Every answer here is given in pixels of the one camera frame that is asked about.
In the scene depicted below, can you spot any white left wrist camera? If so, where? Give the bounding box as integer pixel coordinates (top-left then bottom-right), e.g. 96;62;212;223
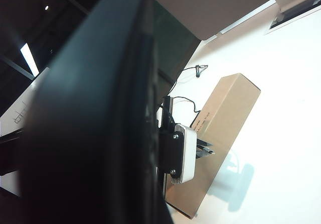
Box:
168;123;197;185

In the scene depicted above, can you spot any black charging cable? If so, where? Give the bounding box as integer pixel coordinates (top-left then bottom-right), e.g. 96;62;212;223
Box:
167;63;216;157

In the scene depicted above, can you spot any grey fabric desk divider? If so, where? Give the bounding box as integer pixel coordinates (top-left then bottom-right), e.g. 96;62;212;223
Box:
150;0;285;42

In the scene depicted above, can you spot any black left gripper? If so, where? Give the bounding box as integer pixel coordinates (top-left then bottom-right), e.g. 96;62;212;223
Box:
156;95;216;199

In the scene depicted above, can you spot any long ceiling light strip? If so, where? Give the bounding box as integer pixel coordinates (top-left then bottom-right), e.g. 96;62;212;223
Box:
20;42;40;77

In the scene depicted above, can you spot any black smartphone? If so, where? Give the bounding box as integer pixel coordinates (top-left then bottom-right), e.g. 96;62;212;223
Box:
0;0;176;224

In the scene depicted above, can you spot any long brown cardboard box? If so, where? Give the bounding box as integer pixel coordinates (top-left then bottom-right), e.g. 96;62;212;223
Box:
165;73;261;220

